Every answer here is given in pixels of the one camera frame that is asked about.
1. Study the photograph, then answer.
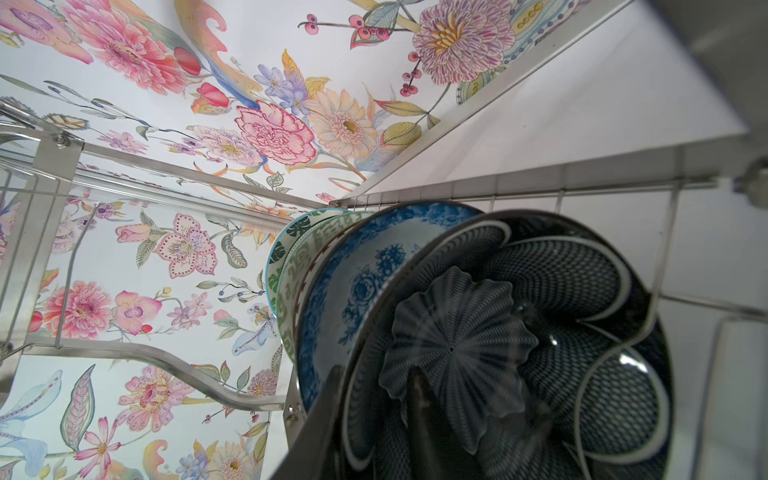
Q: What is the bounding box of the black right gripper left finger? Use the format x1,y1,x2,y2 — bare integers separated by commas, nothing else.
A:
271,365,345,479

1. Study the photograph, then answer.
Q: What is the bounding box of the blue floral bowl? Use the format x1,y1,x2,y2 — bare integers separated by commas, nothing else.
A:
295,201,481,409

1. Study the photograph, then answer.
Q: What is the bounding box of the stainless steel dish rack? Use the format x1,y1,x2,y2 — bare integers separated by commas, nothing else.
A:
0,0,768,480

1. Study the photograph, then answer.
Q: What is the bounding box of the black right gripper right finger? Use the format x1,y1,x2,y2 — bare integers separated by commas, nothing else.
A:
406,367,480,479

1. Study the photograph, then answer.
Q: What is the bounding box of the green geometric pattern bowl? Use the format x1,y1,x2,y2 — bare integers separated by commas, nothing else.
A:
266,208,367,362

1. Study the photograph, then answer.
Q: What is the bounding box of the black patterned bowl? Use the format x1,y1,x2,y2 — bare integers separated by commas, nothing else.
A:
341,210,673,479

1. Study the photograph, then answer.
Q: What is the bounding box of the green leaf pattern bowl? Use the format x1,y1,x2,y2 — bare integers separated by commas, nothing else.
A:
264,208,344,315

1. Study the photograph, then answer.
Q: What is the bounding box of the white lattice pattern bowl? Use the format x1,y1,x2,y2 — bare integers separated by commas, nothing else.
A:
281,211,372,363

